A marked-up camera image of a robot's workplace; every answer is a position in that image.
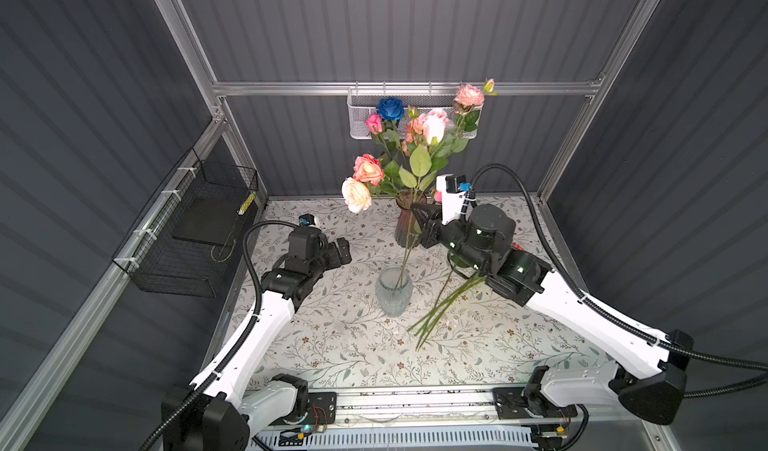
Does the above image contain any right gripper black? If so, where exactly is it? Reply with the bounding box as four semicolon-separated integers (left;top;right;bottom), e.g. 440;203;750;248
410;200;487;276

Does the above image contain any pink ribbed glass vase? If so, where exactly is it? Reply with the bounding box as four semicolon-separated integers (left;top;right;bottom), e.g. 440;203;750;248
394;191;427;249

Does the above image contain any cream white artificial rose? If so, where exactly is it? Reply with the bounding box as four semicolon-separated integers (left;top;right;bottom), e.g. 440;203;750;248
341;177;372;214

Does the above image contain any clear ribbed glass vase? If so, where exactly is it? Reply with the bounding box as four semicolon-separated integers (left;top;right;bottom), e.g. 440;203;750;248
376;266;413;317

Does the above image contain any salmon pink artificial rose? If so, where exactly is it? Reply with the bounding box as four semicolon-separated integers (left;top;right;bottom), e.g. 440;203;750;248
353;154;386;186

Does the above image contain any pale pink white rose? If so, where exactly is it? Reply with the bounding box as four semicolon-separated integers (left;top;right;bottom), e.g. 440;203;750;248
395;107;470;272

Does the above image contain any magenta pink artificial rose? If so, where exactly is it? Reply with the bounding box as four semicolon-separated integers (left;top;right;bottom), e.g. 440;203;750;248
365;113;383;136

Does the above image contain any blue artificial rose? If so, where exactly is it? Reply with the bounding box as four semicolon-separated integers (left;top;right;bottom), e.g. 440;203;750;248
377;96;405;121

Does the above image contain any pale pink carnation spray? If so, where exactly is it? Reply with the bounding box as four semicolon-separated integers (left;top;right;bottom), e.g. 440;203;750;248
449;78;497;154

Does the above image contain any light pink rosebud stem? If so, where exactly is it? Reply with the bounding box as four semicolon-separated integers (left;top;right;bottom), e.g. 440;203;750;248
400;190;438;269

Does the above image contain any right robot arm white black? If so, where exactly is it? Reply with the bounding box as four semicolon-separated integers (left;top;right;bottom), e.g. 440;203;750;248
413;204;687;425

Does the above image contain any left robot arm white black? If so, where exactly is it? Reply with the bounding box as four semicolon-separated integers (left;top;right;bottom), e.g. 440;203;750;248
141;216;352;450

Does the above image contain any yellow item in black basket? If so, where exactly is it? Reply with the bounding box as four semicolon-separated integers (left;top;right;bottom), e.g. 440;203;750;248
237;192;256;215

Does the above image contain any bunch of artificial roses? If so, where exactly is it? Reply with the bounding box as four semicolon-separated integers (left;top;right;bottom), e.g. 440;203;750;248
408;251;521;357

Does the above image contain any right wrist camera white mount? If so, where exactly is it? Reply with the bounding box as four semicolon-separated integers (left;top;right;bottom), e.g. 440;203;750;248
435;174;471;225

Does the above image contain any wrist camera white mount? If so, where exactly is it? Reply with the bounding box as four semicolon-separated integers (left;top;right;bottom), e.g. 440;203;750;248
299;213;320;228
435;174;471;225

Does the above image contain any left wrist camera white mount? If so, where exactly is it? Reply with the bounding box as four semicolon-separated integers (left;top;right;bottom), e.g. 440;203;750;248
299;213;320;228

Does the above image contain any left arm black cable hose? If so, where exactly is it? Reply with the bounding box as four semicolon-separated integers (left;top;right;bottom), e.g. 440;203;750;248
139;219;304;451

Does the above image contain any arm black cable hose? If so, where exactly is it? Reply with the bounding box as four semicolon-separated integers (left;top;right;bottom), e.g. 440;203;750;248
470;162;768;399
139;219;304;451

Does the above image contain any white wire mesh basket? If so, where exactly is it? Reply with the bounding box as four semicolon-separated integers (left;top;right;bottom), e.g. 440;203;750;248
346;83;459;140

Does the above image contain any black wire basket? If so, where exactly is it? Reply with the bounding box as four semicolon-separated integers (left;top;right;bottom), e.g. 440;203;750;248
113;151;259;298

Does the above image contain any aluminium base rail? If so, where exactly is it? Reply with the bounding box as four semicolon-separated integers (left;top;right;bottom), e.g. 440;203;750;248
173;384;661;434

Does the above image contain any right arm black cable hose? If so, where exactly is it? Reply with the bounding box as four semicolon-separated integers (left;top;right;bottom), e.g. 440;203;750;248
470;162;768;399

